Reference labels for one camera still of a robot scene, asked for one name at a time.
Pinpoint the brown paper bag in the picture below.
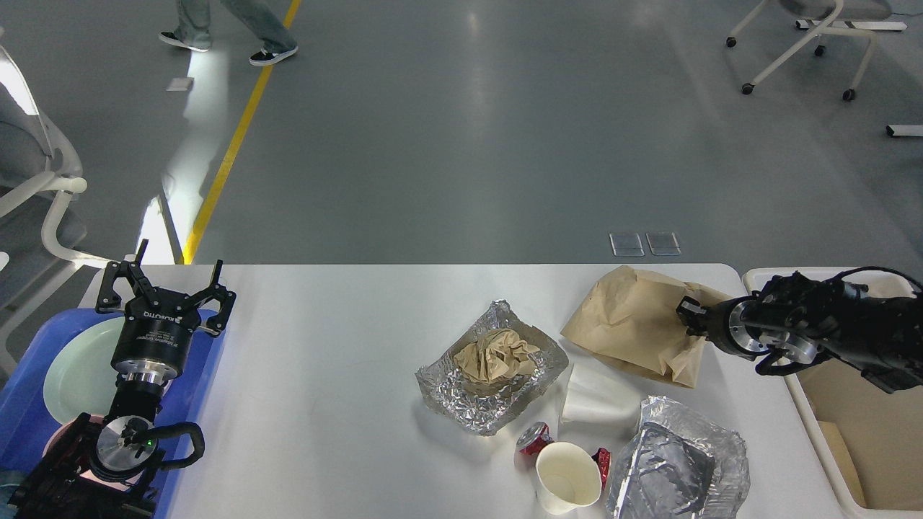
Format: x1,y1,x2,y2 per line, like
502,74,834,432
561,266,729,389

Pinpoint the pink mug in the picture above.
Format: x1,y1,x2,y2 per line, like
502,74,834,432
42,420,141,492

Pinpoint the white napkin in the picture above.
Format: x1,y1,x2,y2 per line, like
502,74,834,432
560,365,642,427

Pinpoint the white bar on floor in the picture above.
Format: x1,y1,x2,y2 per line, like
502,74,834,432
886,124,923,138

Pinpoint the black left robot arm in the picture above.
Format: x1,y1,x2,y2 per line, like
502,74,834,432
9,240,237,518

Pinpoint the light green plate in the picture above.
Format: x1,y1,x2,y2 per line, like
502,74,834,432
43,318,125,425

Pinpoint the crumpled aluminium foil tray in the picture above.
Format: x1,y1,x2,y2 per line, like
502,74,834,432
416,300,568,436

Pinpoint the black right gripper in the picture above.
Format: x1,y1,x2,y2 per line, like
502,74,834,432
676,298,770,359

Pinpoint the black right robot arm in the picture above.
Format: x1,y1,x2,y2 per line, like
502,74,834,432
676,270,922,394

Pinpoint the white office chair right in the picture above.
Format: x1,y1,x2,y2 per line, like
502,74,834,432
741,1,907,102

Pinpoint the white paper cup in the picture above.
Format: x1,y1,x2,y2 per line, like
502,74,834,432
535,441,603,515

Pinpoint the person in grey sweater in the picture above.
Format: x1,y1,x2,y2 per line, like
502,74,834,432
158,0,299,68

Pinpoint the red foil wrapper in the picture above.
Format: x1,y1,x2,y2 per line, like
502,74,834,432
516,421,612,489

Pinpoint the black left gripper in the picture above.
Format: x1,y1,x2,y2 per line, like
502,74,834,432
95,240,237,380

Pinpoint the beige waste bin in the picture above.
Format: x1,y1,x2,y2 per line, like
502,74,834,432
743,267,923,519

